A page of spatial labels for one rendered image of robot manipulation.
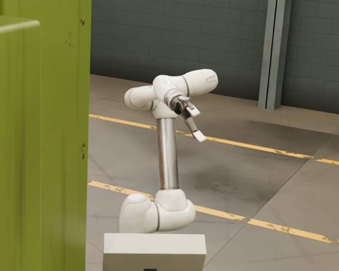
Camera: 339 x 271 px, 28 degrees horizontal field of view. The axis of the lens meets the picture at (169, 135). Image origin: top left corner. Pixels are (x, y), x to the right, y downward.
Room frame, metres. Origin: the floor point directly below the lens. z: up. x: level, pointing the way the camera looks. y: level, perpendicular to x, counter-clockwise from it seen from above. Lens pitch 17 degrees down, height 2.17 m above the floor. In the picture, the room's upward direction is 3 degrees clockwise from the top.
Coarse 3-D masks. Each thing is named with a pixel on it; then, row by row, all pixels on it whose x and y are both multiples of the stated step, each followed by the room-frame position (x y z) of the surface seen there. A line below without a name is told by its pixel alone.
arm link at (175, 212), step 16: (160, 112) 3.39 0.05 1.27; (160, 128) 3.38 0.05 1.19; (160, 144) 3.35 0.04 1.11; (176, 144) 3.39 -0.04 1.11; (160, 160) 3.33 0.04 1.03; (176, 160) 3.34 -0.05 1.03; (160, 176) 3.31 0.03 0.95; (176, 176) 3.31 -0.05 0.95; (160, 192) 3.26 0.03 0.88; (176, 192) 3.25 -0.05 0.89; (160, 208) 3.20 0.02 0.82; (176, 208) 3.21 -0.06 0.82; (192, 208) 3.25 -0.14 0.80; (160, 224) 3.16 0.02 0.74; (176, 224) 3.19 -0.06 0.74
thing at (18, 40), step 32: (0, 32) 1.29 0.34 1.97; (32, 32) 1.40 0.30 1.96; (0, 64) 1.29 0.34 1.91; (32, 64) 1.40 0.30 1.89; (0, 96) 1.29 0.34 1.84; (32, 96) 1.40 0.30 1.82; (0, 128) 1.29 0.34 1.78; (32, 128) 1.40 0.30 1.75; (0, 160) 1.28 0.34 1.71; (32, 160) 1.40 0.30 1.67; (0, 192) 1.28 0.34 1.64; (32, 192) 1.40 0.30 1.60; (0, 224) 1.28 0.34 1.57; (32, 224) 1.40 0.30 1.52; (0, 256) 1.28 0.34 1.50; (32, 256) 1.40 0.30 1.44
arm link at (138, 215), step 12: (132, 204) 3.14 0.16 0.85; (144, 204) 3.15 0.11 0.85; (120, 216) 3.17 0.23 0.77; (132, 216) 3.12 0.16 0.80; (144, 216) 3.14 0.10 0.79; (156, 216) 3.16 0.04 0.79; (120, 228) 3.16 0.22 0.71; (132, 228) 3.12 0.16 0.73; (144, 228) 3.13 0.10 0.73; (156, 228) 3.16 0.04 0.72
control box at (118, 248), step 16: (112, 240) 2.03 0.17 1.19; (128, 240) 2.04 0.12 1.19; (144, 240) 2.05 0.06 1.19; (160, 240) 2.05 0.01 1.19; (176, 240) 2.06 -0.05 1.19; (192, 240) 2.06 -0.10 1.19; (112, 256) 2.00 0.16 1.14; (128, 256) 2.01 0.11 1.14; (144, 256) 2.01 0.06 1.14; (160, 256) 2.02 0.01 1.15; (176, 256) 2.02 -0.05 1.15; (192, 256) 2.03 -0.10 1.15
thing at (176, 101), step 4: (176, 100) 2.78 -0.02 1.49; (172, 104) 2.78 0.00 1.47; (176, 104) 2.77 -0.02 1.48; (180, 104) 2.74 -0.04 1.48; (172, 108) 2.78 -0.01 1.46; (176, 108) 2.77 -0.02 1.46; (176, 112) 2.77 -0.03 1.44; (180, 112) 2.78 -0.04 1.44; (184, 112) 2.73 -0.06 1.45; (188, 112) 2.73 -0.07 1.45; (188, 116) 2.74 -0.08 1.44
